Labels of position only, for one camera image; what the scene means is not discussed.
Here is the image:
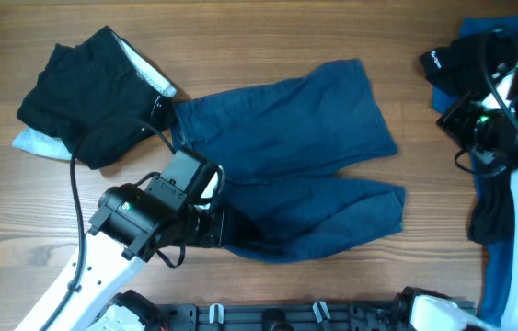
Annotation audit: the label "dark blue denim shorts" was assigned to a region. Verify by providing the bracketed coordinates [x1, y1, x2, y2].
[173, 59, 406, 263]

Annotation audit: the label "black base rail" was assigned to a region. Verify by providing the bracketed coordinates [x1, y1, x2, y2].
[160, 302, 414, 331]

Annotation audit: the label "blue polo shirt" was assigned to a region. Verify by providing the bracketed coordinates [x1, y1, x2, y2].
[430, 16, 518, 327]

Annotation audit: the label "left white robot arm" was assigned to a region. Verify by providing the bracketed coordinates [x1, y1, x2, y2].
[18, 147, 224, 330]

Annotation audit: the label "black polo shirt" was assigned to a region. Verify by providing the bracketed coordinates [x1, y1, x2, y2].
[420, 27, 518, 245]

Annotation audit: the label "folded black shorts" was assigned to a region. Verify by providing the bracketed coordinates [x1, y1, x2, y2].
[16, 25, 178, 170]

